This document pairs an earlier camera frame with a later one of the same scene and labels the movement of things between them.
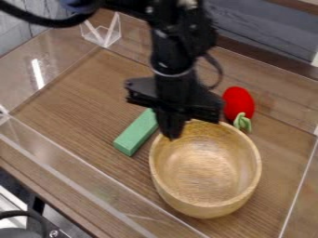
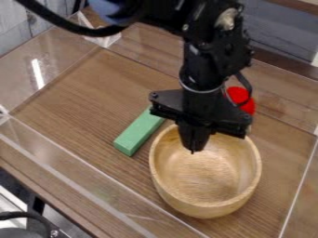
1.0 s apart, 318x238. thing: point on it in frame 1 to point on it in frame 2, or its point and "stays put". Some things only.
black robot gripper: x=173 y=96 to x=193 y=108
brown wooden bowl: x=205 y=170 stays put
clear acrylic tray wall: x=44 y=166 stays put
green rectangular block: x=141 y=128 stays put
